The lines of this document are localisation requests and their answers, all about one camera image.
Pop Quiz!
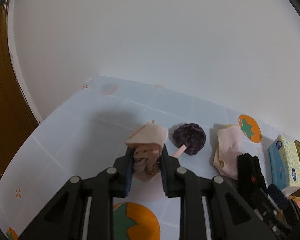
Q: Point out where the black fuzzy sock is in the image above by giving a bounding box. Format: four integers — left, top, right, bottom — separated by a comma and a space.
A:
237, 153, 267, 209

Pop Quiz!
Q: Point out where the pink sock yellow trim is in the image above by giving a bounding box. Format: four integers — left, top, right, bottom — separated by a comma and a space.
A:
213, 124, 244, 180

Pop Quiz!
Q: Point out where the beige pink sock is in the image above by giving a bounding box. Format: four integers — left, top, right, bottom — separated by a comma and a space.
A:
125, 122, 168, 183

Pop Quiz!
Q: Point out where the brown wooden door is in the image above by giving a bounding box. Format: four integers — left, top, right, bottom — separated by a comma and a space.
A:
0, 0, 38, 179

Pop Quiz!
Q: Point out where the yellow patterned tissue pack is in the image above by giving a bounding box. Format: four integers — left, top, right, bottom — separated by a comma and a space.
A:
268, 135, 300, 197

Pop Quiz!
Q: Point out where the yellow round tin pink lid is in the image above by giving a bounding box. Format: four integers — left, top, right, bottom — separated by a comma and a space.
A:
288, 195, 300, 210

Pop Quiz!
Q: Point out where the purple fuzzy scrunchie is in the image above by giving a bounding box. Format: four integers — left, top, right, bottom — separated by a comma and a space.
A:
172, 123, 206, 156

